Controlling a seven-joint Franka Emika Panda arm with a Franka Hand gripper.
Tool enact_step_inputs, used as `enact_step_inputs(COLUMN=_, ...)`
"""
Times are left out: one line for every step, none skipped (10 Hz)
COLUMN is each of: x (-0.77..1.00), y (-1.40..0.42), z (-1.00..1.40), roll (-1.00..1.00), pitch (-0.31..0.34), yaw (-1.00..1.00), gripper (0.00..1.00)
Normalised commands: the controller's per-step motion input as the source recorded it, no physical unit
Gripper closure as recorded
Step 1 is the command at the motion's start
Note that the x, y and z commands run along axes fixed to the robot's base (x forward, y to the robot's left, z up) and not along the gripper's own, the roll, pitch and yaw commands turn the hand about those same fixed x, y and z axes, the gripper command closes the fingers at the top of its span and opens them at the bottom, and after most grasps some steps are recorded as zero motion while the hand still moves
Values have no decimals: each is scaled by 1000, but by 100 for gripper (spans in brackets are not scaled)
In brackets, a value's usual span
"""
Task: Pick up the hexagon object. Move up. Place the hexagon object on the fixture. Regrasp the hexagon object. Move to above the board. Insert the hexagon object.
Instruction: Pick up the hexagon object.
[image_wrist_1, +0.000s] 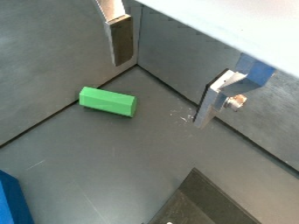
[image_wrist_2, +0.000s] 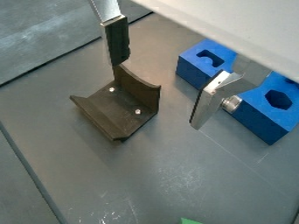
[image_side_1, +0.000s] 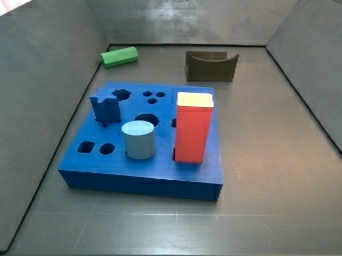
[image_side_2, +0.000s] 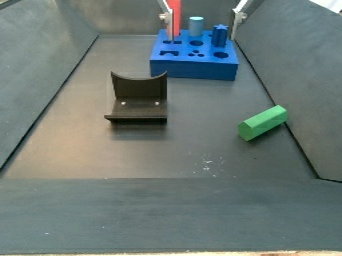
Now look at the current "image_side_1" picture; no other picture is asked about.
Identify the green hexagon prism block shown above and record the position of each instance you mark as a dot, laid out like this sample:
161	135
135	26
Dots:
119	57

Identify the light blue cylinder block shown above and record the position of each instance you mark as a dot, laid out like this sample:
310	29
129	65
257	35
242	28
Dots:
139	139

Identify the red rectangular prism block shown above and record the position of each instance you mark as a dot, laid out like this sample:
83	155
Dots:
194	112

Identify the blue star prism block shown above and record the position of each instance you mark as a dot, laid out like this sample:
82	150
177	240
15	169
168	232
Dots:
106	107

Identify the dark curved holder stand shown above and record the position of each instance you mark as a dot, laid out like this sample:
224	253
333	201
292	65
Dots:
209	66

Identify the blue shape sorter base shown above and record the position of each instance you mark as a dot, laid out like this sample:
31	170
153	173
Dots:
123	149

